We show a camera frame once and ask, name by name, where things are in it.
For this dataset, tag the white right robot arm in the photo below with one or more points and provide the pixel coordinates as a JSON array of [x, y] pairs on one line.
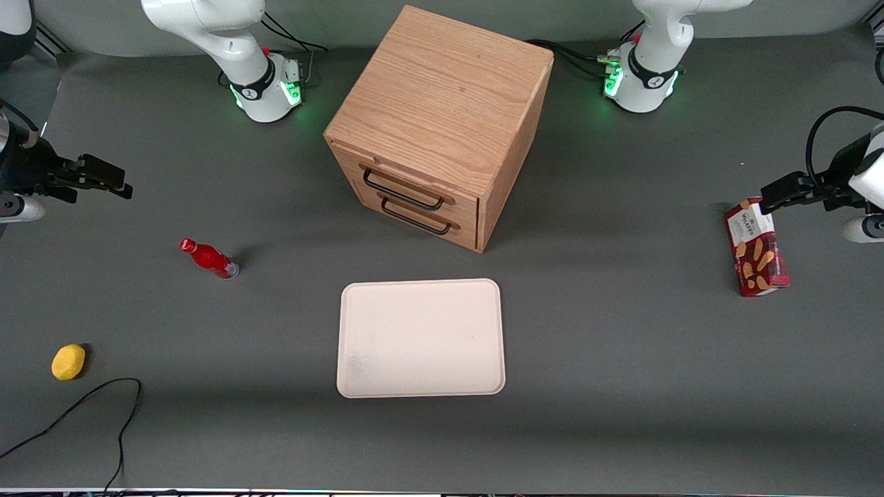
[[243, 63]]

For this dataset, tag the red shortbread cookie box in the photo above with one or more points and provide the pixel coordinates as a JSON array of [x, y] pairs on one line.
[[757, 252]]

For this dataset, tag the oak wooden drawer cabinet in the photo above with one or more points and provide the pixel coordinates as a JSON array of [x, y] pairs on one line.
[[442, 90]]

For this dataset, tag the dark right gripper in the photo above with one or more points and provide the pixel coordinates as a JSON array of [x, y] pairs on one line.
[[27, 168]]

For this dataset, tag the red plastic bottle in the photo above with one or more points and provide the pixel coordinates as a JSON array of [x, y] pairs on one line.
[[209, 258]]

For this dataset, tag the aluminium frame rail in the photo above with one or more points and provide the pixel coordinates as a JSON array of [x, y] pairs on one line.
[[50, 40]]

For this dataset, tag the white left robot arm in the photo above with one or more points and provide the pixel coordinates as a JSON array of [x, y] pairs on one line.
[[649, 77]]

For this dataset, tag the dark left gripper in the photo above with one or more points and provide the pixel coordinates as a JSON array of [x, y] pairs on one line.
[[838, 174]]

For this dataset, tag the yellow lemon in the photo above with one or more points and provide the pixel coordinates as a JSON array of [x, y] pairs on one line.
[[68, 362]]

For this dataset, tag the cream plastic tray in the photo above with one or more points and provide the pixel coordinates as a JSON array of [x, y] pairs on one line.
[[421, 338]]

